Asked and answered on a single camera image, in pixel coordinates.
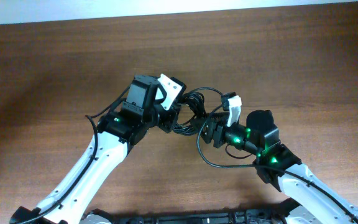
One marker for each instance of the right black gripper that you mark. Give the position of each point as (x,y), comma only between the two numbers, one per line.
(217,124)

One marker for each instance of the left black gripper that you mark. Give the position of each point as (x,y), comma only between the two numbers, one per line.
(168,124)

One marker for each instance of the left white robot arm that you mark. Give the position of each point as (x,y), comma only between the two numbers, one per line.
(147,102)

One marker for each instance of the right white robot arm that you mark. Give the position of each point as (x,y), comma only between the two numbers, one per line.
(277,165)

